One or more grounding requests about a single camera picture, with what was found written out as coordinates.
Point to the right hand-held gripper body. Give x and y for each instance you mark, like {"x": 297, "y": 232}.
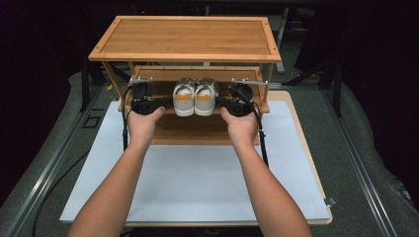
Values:
{"x": 239, "y": 105}

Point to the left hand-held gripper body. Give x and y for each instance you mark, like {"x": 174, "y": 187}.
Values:
{"x": 143, "y": 103}

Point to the beige sneaker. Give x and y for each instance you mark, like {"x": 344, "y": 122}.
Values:
{"x": 184, "y": 102}
{"x": 205, "y": 102}

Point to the three-tier wooden shoe rack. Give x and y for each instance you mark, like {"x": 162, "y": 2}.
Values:
{"x": 187, "y": 39}

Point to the person's left hand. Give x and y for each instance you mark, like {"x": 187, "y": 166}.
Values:
{"x": 141, "y": 128}

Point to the person's right hand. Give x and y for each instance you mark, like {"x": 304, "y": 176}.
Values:
{"x": 242, "y": 130}

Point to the small yellow tag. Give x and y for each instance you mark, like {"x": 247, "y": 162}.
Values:
{"x": 109, "y": 88}

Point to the black metal stand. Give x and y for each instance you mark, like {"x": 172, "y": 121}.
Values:
{"x": 86, "y": 82}
{"x": 334, "y": 85}

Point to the white table mat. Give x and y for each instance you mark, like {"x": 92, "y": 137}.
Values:
{"x": 197, "y": 181}

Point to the silver metal clip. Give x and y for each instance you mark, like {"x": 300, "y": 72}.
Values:
{"x": 330, "y": 201}

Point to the white metal stand post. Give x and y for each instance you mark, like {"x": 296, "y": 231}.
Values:
{"x": 281, "y": 46}

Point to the aluminium floor rail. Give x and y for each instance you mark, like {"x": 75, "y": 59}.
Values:
{"x": 42, "y": 177}
{"x": 359, "y": 164}

